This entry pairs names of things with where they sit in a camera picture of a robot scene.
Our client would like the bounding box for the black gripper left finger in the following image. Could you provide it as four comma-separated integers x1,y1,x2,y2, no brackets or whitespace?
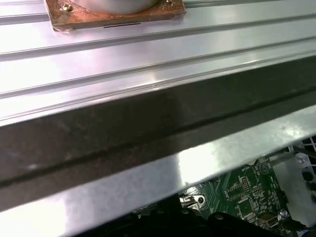
96,195,171,237

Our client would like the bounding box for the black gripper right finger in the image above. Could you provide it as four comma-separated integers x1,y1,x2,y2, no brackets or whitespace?
169,195,282,237

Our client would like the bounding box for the black square chip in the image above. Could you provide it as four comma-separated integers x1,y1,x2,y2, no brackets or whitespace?
236,199,254,221

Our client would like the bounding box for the silver internal USB port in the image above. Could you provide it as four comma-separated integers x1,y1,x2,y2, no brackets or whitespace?
256,214,279,229

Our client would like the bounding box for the green motherboard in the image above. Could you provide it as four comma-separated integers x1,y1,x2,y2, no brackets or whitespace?
177,158,291,237

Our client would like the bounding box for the black and silver PC case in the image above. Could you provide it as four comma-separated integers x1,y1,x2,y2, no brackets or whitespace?
0,50,316,237

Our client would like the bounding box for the metal drive cage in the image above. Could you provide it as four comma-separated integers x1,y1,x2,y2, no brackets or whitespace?
292,137,316,173

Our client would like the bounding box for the brown square base plate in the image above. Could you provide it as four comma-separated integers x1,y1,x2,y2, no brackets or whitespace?
43,0,186,34

